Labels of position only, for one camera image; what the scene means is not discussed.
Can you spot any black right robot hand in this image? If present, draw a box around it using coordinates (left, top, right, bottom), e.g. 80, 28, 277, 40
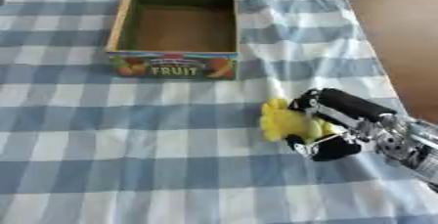
282, 87, 408, 162

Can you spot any yellow soft toy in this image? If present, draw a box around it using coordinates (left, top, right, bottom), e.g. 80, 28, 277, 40
258, 98, 339, 146

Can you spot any cardboard box with fruit print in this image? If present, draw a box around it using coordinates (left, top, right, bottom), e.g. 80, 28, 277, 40
104, 0, 241, 81

